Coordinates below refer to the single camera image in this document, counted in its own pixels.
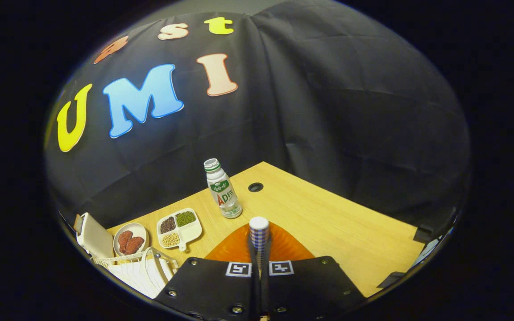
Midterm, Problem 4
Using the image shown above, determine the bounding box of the red meat slice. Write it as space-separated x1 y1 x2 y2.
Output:
124 236 145 255
118 230 133 254

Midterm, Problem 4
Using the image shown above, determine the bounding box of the white wire dish rack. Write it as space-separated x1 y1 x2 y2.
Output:
91 247 179 299

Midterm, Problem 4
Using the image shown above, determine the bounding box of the green bean heap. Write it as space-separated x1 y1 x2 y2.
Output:
175 210 196 227

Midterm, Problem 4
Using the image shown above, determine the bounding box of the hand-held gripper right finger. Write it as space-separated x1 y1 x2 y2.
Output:
261 222 368 321

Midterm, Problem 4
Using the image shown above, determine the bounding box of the white green label bottle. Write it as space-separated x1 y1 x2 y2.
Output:
203 158 243 219

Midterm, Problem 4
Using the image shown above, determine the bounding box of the blue checked handle spoon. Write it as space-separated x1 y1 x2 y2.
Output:
248 217 270 277

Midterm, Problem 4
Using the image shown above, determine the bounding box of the black table edge block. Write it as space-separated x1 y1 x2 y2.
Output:
413 225 434 244
377 271 407 289

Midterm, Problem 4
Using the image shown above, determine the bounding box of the white divided dish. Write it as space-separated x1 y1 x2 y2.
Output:
157 208 203 252

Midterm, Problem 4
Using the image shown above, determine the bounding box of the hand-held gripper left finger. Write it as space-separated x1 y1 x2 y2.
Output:
153 222 261 321

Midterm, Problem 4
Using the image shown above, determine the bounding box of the white toaster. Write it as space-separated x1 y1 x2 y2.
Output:
74 212 115 259

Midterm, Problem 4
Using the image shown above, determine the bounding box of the small round beige plate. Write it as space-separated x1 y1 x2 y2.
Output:
113 222 149 258

